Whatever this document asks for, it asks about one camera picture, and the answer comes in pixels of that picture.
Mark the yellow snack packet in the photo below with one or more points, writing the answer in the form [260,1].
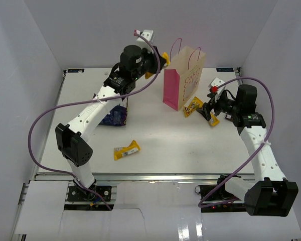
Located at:
[165,61]
[121,152]
[213,121]

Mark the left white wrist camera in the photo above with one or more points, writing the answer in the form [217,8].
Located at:
[147,34]

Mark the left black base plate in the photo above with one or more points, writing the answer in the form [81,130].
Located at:
[75,195]

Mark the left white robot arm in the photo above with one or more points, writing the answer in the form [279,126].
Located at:
[72,138]

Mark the right blue table label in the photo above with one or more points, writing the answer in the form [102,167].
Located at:
[224,69]

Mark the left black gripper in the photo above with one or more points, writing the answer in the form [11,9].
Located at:
[152,57]

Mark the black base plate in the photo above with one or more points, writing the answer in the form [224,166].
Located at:
[75,195]
[218,196]

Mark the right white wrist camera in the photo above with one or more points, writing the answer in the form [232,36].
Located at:
[216,89]

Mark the yellow M&M packet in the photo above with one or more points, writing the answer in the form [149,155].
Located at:
[195,104]

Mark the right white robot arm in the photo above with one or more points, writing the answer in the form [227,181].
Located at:
[271,194]

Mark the pink and cream paper bag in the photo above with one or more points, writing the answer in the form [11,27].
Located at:
[182,76]

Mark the blue table label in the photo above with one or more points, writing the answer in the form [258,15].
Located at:
[224,69]
[75,70]

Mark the blue purple chips bag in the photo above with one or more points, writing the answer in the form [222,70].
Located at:
[110,112]

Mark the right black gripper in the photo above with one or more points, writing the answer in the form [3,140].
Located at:
[205,111]

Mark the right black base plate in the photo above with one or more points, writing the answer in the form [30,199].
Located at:
[218,196]

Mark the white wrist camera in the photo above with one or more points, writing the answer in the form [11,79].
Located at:
[216,89]
[147,34]

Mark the left blue table label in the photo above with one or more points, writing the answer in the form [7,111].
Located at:
[75,70]

